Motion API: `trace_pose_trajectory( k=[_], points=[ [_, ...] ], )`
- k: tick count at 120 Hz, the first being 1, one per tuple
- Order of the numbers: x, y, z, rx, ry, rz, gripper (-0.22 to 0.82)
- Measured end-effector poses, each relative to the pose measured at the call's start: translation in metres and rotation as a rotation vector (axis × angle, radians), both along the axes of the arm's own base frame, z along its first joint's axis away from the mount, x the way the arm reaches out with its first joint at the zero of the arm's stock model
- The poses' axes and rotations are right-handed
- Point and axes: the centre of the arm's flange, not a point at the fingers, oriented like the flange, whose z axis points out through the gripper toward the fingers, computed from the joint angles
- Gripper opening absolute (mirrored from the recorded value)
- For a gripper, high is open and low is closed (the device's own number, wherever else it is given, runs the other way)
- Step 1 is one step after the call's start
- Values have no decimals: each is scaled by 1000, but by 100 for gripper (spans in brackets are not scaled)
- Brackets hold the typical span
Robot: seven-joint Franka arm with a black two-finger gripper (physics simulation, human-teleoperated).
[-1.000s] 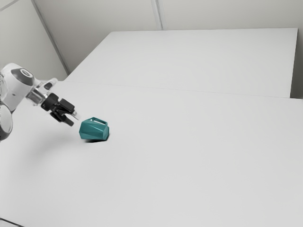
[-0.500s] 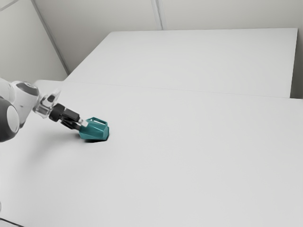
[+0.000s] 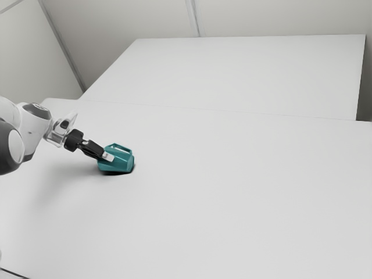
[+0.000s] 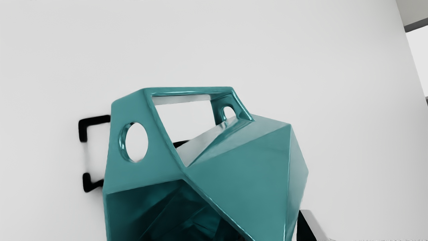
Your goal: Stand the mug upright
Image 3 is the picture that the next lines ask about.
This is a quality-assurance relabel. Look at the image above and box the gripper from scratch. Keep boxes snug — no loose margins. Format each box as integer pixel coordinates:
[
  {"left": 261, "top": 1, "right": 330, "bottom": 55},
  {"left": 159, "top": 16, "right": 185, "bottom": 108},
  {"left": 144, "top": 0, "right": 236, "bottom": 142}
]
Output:
[{"left": 64, "top": 128, "right": 115, "bottom": 163}]

